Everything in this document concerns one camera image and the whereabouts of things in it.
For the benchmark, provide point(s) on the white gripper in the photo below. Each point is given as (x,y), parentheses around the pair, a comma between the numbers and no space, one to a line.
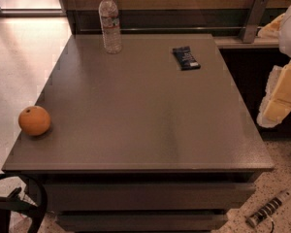
(277,99)

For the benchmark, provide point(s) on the dark blue rxbar wrapper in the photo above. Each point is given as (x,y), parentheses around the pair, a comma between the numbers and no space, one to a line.
(185,59)

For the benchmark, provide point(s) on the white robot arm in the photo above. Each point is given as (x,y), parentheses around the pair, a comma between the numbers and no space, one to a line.
(276,104)

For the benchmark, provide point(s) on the white power strip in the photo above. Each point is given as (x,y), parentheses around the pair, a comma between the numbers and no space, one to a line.
(269,208)

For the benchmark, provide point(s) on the grey drawer cabinet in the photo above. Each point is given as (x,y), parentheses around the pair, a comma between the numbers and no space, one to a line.
(136,144)

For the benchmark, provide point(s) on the clear plastic water bottle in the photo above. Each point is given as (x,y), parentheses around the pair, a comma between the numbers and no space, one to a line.
(110,25)

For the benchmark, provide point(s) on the orange fruit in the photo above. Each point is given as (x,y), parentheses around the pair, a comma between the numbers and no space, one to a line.
(34,120)

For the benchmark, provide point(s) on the black chair base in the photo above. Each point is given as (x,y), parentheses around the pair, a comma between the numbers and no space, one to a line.
(12,203)

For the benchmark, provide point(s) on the metal shelf bracket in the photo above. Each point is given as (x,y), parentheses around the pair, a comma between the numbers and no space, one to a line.
(249,30)

